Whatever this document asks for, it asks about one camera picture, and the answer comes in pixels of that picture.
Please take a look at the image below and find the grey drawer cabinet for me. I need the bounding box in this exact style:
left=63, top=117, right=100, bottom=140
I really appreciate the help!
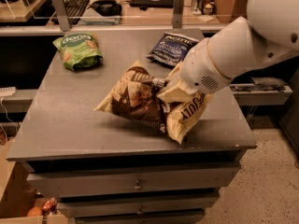
left=7, top=29, right=256, bottom=224

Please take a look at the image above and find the grey side rail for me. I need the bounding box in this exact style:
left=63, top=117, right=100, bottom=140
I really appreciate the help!
left=230, top=77, right=292, bottom=106

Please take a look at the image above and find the left metal post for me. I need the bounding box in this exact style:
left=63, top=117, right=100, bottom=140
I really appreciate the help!
left=52, top=0, right=71, bottom=32

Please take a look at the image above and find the small jar on desk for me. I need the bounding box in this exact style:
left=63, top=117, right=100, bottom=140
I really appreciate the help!
left=203, top=3, right=214, bottom=15

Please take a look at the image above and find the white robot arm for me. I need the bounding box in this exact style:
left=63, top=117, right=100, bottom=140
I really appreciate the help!
left=164, top=0, right=299, bottom=94

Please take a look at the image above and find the orange fruit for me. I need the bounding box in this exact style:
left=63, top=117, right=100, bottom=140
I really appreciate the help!
left=27, top=206, right=43, bottom=217

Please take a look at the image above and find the blue chip bag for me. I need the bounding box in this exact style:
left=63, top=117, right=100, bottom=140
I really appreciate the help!
left=147, top=33, right=199, bottom=67

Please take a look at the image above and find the red snack packet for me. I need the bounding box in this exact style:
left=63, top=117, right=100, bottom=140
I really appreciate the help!
left=41, top=198, right=57, bottom=213

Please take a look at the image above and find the right metal post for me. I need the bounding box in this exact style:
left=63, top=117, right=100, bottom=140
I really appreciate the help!
left=172, top=0, right=184, bottom=29

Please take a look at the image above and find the black keyboard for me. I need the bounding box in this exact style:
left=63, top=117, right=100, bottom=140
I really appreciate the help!
left=51, top=0, right=90, bottom=25

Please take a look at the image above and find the drawer knob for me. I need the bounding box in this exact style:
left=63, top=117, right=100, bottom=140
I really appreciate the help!
left=136, top=206, right=145, bottom=216
left=134, top=180, right=143, bottom=191

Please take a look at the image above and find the metal post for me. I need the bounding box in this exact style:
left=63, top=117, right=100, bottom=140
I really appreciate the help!
left=172, top=0, right=184, bottom=29
left=52, top=0, right=71, bottom=32

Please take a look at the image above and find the black laptop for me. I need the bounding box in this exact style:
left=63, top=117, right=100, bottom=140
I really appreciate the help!
left=130, top=0, right=174, bottom=8

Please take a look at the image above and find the middle drawer knob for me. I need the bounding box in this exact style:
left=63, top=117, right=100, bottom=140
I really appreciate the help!
left=136, top=206, right=145, bottom=216

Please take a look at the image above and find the top drawer knob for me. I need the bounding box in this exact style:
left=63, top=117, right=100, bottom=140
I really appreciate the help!
left=134, top=180, right=143, bottom=191

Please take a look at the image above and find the brown sea salt chip bag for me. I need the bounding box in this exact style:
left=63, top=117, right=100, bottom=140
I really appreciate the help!
left=96, top=61, right=212, bottom=143

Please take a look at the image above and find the white power strip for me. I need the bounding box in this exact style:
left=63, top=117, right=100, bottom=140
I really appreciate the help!
left=0, top=87, right=17, bottom=97

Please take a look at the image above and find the green chip bag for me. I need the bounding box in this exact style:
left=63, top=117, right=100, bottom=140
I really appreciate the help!
left=53, top=32, right=103, bottom=71

